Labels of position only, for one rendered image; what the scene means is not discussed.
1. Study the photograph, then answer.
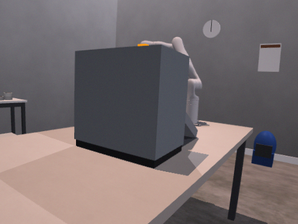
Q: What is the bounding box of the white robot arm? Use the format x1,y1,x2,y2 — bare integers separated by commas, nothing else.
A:
141,37,202,123

